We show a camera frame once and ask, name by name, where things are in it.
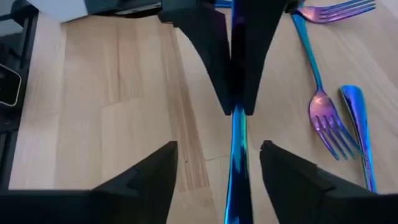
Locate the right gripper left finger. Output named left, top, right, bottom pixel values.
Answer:
left=0, top=140, right=179, bottom=224

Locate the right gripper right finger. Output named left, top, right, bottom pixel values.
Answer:
left=259, top=140, right=398, bottom=224

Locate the black rounded device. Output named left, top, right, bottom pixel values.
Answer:
left=0, top=63, right=22, bottom=108

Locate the iridescent rainbow table knife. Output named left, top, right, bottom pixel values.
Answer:
left=223, top=0, right=254, bottom=224

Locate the iridescent blue utensil handle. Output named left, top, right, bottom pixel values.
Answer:
left=338, top=84, right=378, bottom=194

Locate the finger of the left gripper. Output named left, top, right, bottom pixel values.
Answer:
left=233, top=0, right=287, bottom=116
left=158, top=0, right=233, bottom=116

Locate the iridescent rainbow fork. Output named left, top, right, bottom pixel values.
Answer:
left=290, top=12, right=364, bottom=162
left=214, top=0, right=377, bottom=25

